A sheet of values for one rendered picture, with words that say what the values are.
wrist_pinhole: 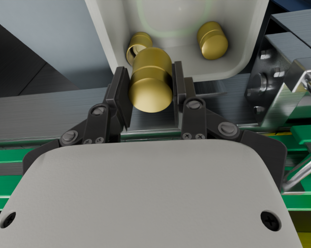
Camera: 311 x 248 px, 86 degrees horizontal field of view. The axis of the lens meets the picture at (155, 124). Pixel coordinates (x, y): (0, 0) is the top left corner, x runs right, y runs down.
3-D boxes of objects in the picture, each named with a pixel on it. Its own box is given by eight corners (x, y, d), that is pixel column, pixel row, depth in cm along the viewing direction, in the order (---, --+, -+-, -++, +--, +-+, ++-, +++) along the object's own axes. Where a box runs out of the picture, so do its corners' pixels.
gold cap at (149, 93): (129, 48, 14) (120, 78, 11) (171, 44, 14) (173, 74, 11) (137, 83, 17) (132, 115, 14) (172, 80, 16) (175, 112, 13)
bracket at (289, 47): (239, 95, 27) (254, 128, 23) (258, 35, 20) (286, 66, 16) (263, 93, 27) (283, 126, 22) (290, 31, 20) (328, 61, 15)
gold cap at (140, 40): (152, 45, 22) (153, 31, 24) (124, 43, 21) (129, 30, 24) (151, 69, 24) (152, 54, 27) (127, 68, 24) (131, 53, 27)
